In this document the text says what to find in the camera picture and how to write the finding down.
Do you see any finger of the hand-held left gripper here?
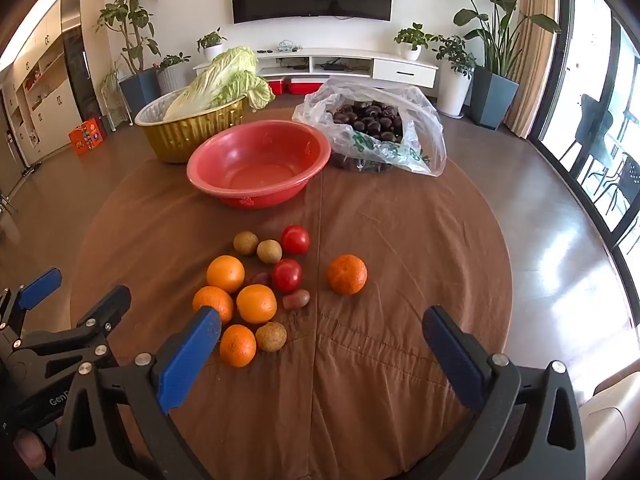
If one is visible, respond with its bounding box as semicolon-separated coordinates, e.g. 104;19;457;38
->
12;284;133;378
0;267;63;341

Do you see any solid-back outdoor chair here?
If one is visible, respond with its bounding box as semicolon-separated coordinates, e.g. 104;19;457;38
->
560;92;615;181

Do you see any thin plant on wire stand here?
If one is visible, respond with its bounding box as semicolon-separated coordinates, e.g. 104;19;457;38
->
100;62;131;131

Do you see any wide red storage box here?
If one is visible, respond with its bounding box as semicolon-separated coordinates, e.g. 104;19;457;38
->
287;76;333;96

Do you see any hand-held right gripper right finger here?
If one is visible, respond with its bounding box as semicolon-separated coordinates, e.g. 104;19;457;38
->
422;304;587;480

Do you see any plant in ribbed white pot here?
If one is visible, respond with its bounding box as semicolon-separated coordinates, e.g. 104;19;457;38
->
152;52;193;95

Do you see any pile of dark water chestnuts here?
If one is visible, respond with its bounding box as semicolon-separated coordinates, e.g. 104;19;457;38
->
327;101;405;173

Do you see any orange cardboard box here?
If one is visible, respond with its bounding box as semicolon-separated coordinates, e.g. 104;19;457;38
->
68;117;108;156

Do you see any mesh-back outdoor chair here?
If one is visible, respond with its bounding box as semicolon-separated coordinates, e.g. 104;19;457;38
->
595;152;640;216

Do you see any brown longan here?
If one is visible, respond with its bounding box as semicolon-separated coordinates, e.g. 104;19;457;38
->
256;239;283;264
233;230;259;257
255;321;288;353

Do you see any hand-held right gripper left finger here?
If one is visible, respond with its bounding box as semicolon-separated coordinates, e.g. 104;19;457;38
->
52;305;223;480

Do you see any large-leaf plant in grey pot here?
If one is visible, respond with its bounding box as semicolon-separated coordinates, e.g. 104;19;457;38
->
431;0;562;131

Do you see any tall tree in grey pot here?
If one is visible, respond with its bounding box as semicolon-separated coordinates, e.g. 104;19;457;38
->
95;0;163;116

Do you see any napa cabbage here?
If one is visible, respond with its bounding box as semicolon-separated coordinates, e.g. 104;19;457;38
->
162;46;276;122

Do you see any red plastic basin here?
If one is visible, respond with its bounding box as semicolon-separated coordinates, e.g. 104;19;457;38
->
186;120;332;209

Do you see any gold foil tray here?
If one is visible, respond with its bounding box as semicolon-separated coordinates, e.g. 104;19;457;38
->
134;91;249;164

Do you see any small plant in white bowl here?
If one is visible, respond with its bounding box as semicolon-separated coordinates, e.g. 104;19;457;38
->
394;22;435;62
196;27;228;61

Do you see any cream leather chair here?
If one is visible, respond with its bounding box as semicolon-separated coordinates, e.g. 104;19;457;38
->
575;370;640;480

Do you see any cream wall cabinet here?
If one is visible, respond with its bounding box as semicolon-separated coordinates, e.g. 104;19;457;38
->
0;5;83;166

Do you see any person's left hand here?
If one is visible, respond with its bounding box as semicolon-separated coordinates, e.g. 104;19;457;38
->
12;425;56;473

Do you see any orange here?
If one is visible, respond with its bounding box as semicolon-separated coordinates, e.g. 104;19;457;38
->
236;284;278;325
327;254;368;296
219;324;257;368
206;255;246;294
192;286;235;325

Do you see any clear plastic bag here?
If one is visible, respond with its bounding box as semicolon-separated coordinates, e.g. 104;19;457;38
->
292;79;447;178

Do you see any white television cabinet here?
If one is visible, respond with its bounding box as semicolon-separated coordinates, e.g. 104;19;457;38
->
192;47;440;88

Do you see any red tomato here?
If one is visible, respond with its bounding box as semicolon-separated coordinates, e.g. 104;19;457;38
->
271;259;303;294
280;225;311;256

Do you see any bushy plant in white pot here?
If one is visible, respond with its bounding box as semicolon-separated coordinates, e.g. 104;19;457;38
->
431;35;477;117

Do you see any beige curtain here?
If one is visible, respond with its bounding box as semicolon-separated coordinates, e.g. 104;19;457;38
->
505;0;558;140

